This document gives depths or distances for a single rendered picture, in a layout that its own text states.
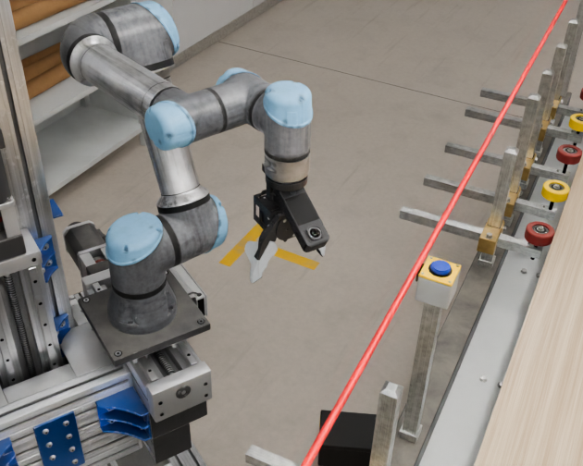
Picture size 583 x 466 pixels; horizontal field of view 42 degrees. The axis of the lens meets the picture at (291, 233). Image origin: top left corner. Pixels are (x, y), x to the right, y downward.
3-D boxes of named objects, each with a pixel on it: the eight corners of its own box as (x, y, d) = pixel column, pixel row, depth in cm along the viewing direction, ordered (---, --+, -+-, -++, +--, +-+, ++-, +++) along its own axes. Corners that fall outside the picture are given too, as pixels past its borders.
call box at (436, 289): (414, 302, 158) (418, 274, 153) (424, 283, 163) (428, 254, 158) (446, 313, 156) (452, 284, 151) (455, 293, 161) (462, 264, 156)
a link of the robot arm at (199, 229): (155, 263, 169) (80, 14, 152) (212, 239, 177) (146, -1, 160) (181, 273, 160) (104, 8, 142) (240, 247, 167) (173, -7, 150)
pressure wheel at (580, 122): (580, 139, 285) (589, 111, 278) (589, 150, 278) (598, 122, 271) (560, 140, 284) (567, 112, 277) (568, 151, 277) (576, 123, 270)
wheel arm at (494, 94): (478, 98, 313) (480, 89, 310) (481, 95, 315) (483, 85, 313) (589, 123, 298) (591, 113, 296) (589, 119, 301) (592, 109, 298)
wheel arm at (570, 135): (464, 118, 293) (465, 108, 290) (465, 115, 295) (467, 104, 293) (579, 145, 278) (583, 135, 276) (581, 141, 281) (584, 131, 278)
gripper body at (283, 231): (288, 210, 140) (290, 153, 132) (314, 235, 134) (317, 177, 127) (252, 223, 136) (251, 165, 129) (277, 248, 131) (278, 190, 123)
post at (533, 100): (497, 224, 258) (527, 95, 229) (500, 218, 260) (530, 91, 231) (508, 226, 256) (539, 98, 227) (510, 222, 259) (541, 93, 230)
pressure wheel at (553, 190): (564, 213, 246) (573, 183, 239) (557, 225, 240) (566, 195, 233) (539, 205, 249) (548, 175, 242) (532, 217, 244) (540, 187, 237)
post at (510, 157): (476, 279, 243) (504, 149, 214) (478, 273, 245) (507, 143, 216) (486, 283, 242) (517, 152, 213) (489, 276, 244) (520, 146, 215)
